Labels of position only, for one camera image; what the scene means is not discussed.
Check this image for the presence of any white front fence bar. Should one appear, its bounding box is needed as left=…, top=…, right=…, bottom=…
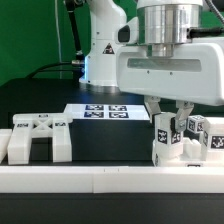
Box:
left=0, top=166, right=224, bottom=193

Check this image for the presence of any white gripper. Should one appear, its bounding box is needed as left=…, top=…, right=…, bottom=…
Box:
left=116, top=37, right=224, bottom=132

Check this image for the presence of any black cable at base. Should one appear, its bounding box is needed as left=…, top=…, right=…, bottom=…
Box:
left=25, top=59, right=86, bottom=80

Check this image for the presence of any white sheet with tags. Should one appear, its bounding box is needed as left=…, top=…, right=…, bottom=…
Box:
left=64, top=104, right=149, bottom=120

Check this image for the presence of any white left fence bar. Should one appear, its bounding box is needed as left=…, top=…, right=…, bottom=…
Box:
left=0, top=129, right=12, bottom=163

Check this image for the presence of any white chair seat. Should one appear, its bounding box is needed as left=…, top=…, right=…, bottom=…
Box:
left=152, top=138, right=224, bottom=167

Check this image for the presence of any white tagged cube nut right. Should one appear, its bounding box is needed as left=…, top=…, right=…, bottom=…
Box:
left=187, top=115, right=205, bottom=134

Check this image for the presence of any white chair back frame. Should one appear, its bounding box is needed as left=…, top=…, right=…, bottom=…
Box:
left=7, top=113, right=73, bottom=165

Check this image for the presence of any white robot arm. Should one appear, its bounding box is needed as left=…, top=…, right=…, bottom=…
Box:
left=80, top=0, right=224, bottom=131

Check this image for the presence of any white fence bar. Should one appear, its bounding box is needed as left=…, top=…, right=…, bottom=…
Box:
left=0, top=129, right=12, bottom=163
left=0, top=166, right=224, bottom=193

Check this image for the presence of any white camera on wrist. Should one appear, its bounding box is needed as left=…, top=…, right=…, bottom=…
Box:
left=115, top=17, right=139, bottom=44

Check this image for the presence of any black hose behind robot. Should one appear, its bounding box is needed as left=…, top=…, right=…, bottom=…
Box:
left=63, top=0, right=84, bottom=62

